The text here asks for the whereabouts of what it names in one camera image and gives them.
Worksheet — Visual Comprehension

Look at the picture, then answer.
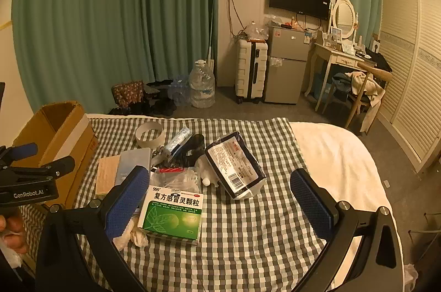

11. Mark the large clear water jug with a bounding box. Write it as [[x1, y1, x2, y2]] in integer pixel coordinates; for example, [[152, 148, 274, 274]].
[[189, 60, 216, 109]]

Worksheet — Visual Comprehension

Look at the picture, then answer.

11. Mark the wide green curtain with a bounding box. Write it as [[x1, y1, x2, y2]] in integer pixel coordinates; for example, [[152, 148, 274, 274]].
[[12, 0, 143, 113]]

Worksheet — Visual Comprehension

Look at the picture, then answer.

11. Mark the white pole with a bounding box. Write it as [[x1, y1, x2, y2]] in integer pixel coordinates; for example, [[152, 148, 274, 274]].
[[207, 0, 216, 67]]

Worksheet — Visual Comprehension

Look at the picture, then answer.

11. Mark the narrow green curtain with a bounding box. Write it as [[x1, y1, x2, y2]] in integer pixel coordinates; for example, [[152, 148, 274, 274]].
[[139, 0, 219, 89]]

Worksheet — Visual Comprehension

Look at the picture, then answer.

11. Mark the clear plastic box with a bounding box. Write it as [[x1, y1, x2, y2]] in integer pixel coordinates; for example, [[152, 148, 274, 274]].
[[115, 147, 152, 189]]

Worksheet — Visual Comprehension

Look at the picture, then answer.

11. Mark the white dressing table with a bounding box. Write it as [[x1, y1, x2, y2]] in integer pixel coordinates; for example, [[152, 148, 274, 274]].
[[305, 30, 376, 112]]

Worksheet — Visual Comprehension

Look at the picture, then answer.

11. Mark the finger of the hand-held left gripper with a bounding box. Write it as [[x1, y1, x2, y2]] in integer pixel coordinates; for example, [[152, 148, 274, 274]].
[[0, 142, 39, 169], [7, 156, 76, 181]]

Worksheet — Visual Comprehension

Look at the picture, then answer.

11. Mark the black plastic container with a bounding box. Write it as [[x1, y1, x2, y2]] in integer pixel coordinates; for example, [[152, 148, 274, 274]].
[[182, 134, 205, 165]]

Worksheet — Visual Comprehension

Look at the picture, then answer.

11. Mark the brown cardboard box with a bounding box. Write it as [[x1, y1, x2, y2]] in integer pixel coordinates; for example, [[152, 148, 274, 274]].
[[12, 101, 99, 210]]

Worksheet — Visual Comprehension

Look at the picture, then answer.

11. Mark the orange wall cable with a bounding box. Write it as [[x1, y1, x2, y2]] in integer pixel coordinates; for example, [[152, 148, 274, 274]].
[[227, 0, 243, 38]]

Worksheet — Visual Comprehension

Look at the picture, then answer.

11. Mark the black garment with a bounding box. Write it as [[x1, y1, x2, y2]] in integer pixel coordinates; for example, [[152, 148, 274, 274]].
[[365, 47, 393, 74]]

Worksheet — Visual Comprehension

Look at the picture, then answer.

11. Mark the white bed cover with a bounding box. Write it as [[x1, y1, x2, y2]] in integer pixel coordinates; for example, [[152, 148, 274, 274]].
[[289, 121, 410, 292]]

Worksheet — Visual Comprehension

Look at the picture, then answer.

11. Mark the green checkered cloth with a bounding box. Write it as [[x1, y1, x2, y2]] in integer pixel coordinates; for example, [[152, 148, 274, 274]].
[[21, 116, 331, 292]]

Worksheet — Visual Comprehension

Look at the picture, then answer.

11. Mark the brown patterned bag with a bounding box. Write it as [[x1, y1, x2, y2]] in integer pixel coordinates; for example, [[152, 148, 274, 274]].
[[111, 81, 145, 108]]

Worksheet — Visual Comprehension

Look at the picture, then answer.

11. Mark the light wooden board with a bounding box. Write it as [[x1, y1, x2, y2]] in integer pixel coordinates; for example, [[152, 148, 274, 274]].
[[95, 154, 121, 196]]

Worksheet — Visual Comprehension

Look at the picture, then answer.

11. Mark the green medicine box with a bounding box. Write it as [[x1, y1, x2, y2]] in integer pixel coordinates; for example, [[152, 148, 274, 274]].
[[137, 186, 205, 242]]

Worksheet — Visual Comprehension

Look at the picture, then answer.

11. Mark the oval white mirror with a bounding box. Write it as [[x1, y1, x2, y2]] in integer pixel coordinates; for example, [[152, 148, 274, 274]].
[[329, 0, 359, 39]]

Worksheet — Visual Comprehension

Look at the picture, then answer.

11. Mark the clear plastic bag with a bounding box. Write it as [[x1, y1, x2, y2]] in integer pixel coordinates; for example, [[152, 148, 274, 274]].
[[241, 21, 270, 41]]

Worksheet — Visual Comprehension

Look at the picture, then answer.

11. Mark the white tape roll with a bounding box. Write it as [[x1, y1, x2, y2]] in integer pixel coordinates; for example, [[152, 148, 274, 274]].
[[135, 122, 164, 148]]

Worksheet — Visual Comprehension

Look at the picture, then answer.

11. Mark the person's left hand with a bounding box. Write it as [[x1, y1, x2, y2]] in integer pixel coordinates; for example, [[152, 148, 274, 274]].
[[0, 209, 29, 255]]

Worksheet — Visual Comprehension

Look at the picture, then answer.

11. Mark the pack of water bottles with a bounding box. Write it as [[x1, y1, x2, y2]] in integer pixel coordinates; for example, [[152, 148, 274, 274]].
[[167, 74, 192, 107]]

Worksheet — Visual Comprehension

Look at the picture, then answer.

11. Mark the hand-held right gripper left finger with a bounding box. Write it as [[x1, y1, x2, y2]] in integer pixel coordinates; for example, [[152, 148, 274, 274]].
[[36, 165, 150, 292]]

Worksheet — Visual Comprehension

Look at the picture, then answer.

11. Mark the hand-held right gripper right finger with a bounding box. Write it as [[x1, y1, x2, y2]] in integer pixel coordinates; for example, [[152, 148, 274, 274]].
[[289, 168, 404, 292]]

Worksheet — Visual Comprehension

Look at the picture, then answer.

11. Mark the grey small fridge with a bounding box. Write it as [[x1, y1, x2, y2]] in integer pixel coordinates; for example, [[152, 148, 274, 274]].
[[263, 25, 311, 105]]

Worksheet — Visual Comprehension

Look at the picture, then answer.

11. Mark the white suitcase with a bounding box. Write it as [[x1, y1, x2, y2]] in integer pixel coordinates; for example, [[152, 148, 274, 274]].
[[235, 39, 269, 106]]

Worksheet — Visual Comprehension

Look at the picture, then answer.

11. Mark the black white barcode packet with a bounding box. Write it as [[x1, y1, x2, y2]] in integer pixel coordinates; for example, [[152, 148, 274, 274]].
[[205, 132, 267, 199]]

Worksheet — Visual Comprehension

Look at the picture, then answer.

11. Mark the crumpled white tissue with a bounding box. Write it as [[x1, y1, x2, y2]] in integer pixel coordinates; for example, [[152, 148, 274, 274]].
[[112, 209, 149, 251]]

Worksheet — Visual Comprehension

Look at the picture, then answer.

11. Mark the white tissue in hand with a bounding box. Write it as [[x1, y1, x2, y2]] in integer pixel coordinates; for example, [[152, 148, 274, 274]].
[[0, 233, 22, 269]]

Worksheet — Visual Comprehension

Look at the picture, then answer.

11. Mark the white louvred wardrobe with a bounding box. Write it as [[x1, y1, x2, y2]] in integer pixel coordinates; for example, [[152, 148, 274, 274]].
[[375, 0, 441, 175]]

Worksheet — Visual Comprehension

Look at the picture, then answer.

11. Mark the clear bag of swabs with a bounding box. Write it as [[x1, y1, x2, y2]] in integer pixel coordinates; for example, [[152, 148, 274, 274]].
[[150, 166, 204, 193]]

